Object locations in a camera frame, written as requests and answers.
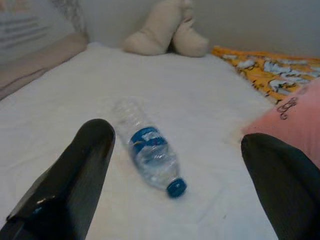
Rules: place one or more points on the cream plush toy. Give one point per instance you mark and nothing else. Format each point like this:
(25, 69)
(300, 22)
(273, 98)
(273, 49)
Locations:
(150, 37)

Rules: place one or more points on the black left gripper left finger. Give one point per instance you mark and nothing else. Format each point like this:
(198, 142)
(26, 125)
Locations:
(75, 175)

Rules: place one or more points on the white quilted mattress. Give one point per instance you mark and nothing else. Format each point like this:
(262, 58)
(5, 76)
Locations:
(175, 87)

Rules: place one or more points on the clear plastic water bottle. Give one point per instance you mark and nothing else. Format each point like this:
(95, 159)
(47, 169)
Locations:
(150, 155)

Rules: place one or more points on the pink pillow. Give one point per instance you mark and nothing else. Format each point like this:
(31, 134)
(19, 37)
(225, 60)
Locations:
(300, 120)

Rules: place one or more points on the beige pillow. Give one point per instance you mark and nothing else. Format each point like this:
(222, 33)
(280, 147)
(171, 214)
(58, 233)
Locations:
(37, 62)

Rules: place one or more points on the grey pillow with lettering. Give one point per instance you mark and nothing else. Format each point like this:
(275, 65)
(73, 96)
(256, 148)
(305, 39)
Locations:
(30, 25)

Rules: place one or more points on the yellow cartoon print blanket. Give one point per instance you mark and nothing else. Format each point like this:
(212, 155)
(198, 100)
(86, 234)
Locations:
(275, 72)

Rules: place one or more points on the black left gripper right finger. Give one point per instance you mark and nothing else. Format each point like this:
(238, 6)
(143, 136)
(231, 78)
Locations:
(287, 190)

